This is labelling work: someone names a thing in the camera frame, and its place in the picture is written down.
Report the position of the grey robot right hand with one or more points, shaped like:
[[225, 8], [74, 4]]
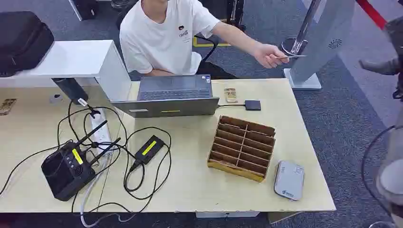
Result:
[[395, 37]]

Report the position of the person's left hand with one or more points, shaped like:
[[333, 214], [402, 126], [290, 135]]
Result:
[[269, 56]]

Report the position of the thin card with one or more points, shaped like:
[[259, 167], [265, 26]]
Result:
[[296, 56]]

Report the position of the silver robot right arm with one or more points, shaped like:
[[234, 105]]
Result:
[[392, 176]]

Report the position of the red barrier belt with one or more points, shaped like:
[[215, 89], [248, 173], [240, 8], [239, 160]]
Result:
[[371, 12]]

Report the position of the small black hub box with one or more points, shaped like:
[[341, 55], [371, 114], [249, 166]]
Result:
[[252, 105]]

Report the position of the gold printed card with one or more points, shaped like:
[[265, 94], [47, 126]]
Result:
[[230, 95]]

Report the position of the grey standing panel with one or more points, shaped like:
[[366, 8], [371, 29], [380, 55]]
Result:
[[324, 41]]

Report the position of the wooden card box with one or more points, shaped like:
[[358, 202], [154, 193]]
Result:
[[242, 148]]

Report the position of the grey laptop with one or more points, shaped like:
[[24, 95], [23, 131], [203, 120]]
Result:
[[170, 105]]

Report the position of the person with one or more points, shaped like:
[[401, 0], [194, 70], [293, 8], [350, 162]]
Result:
[[157, 41]]

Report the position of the black adapter yellow label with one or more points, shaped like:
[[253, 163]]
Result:
[[149, 149]]

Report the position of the white desk leg bar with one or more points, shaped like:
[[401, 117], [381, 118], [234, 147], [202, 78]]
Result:
[[226, 214]]

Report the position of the white power strip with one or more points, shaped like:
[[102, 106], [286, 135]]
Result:
[[101, 132]]

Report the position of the dark cabinet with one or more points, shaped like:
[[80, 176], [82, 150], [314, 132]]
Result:
[[83, 8]]

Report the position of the white desk shelf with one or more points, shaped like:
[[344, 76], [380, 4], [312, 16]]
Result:
[[72, 59]]

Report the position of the grey desk grommet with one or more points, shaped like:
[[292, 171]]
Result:
[[56, 99]]

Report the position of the black router with antennas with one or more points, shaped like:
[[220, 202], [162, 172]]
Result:
[[67, 173]]

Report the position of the black soft bag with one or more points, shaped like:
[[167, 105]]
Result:
[[22, 41]]

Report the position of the gold card stack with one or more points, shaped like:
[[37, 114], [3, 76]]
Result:
[[7, 106]]

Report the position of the chrome stanchion post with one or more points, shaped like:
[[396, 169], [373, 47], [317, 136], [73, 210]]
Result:
[[299, 34]]

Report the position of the black frame stand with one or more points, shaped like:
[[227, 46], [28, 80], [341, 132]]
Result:
[[234, 12]]

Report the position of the black cylinder mount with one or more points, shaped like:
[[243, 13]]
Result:
[[71, 89]]

